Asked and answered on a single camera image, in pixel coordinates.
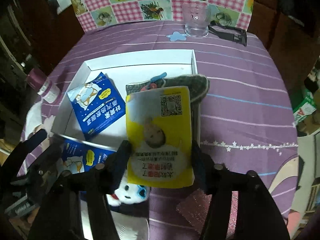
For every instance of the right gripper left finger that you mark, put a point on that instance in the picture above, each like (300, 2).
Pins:
(98, 182)

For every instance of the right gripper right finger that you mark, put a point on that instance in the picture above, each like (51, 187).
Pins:
(213, 180)

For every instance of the white plush toy red scarf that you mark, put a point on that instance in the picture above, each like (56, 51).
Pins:
(128, 193)

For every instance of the pink glitter sponge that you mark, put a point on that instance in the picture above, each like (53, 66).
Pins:
(195, 208)

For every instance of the blue packet with pillow picture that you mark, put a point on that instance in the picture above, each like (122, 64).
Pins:
(97, 104)

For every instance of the yellow baby picture packet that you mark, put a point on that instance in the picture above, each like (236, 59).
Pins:
(158, 125)

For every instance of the green plaid fabric pouch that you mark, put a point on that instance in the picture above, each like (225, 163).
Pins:
(198, 88)

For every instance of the white face mask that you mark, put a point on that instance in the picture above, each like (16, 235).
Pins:
(34, 120)

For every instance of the white folded cloth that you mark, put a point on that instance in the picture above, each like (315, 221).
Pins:
(128, 227)

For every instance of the purple striped tablecloth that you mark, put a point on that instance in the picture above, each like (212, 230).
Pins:
(246, 118)

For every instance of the purple white cylindrical can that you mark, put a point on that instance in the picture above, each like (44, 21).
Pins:
(43, 85)

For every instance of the white shallow cardboard box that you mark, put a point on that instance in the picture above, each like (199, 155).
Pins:
(122, 69)

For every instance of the green white carton box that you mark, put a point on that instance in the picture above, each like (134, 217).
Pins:
(303, 105)

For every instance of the black clip tool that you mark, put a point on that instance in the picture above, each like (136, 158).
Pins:
(228, 33)

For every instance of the clear glass cup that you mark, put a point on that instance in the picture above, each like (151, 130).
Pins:
(196, 18)

